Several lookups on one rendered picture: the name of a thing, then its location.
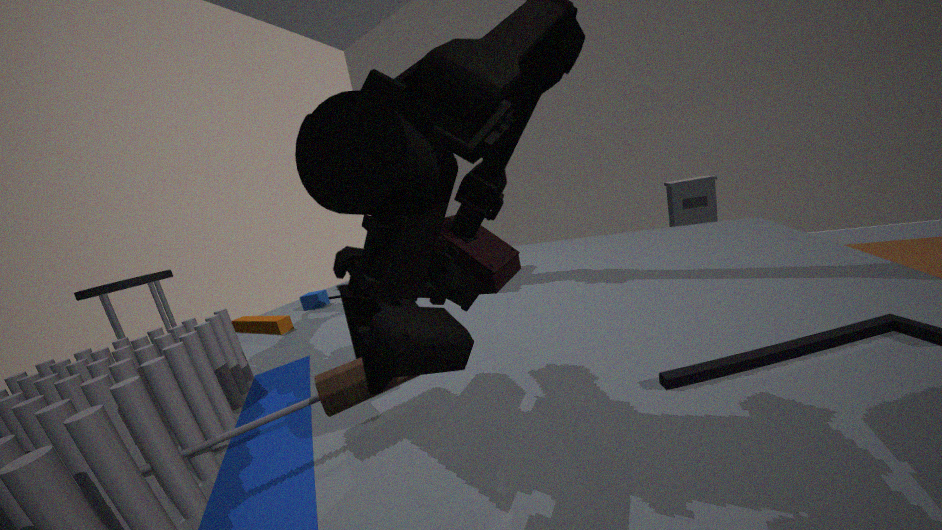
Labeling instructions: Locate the orange rectangular block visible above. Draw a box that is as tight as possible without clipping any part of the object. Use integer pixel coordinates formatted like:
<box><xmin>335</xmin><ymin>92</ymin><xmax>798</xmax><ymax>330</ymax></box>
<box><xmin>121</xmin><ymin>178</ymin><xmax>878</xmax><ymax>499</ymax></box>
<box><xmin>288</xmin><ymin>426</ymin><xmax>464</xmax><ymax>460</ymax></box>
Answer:
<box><xmin>232</xmin><ymin>315</ymin><xmax>294</xmax><ymax>335</ymax></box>

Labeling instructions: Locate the blue tape strip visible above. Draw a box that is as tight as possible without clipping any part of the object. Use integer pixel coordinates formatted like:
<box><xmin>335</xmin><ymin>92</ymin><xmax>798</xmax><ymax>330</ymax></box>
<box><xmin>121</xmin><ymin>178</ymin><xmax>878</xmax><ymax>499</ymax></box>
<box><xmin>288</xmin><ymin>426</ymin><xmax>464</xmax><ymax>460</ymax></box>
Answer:
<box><xmin>198</xmin><ymin>356</ymin><xmax>318</xmax><ymax>530</ymax></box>

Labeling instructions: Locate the hook tool with brown handle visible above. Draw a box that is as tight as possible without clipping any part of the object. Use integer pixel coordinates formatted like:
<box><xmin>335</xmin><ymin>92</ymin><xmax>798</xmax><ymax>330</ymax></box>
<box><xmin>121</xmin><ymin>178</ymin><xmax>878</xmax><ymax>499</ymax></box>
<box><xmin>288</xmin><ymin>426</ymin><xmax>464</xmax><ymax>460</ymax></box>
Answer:
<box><xmin>179</xmin><ymin>357</ymin><xmax>420</xmax><ymax>458</ymax></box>

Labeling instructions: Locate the black l-shaped bar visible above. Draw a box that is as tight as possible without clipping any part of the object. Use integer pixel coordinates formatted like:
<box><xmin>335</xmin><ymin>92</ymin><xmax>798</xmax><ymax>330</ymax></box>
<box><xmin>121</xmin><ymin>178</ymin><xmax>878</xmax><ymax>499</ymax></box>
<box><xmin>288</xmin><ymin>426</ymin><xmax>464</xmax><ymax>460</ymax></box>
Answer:
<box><xmin>659</xmin><ymin>314</ymin><xmax>942</xmax><ymax>390</ymax></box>

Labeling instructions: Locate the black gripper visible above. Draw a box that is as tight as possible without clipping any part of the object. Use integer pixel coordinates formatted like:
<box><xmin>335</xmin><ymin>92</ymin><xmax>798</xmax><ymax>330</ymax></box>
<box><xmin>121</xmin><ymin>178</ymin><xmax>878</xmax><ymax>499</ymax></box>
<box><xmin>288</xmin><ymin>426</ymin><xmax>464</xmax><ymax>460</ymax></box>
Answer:
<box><xmin>333</xmin><ymin>215</ymin><xmax>474</xmax><ymax>394</ymax></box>

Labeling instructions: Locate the blue cube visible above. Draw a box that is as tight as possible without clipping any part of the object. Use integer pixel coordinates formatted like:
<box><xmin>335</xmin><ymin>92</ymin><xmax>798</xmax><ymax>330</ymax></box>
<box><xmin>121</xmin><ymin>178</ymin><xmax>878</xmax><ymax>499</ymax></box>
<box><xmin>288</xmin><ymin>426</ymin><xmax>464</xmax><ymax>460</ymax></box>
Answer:
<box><xmin>299</xmin><ymin>289</ymin><xmax>330</xmax><ymax>311</ymax></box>

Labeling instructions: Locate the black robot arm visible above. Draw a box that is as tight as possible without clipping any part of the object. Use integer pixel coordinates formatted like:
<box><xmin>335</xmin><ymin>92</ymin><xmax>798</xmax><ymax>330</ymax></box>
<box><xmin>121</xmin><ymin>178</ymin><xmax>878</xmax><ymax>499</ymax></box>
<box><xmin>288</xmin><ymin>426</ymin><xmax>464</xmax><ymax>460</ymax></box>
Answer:
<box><xmin>295</xmin><ymin>0</ymin><xmax>586</xmax><ymax>311</ymax></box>

